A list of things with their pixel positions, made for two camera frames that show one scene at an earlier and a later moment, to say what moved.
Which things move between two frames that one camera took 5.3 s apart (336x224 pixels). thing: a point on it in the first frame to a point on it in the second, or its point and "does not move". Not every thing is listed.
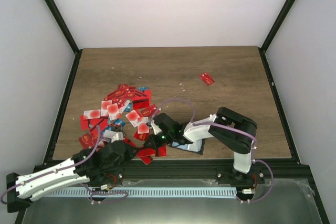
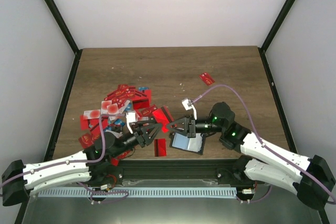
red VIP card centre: (149, 110) does not move
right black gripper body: (161, 141) to (191, 132)
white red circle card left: (92, 114) does not move
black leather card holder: (197, 146) does not move
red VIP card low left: (87, 140) does not move
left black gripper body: (126, 158) to (139, 137)
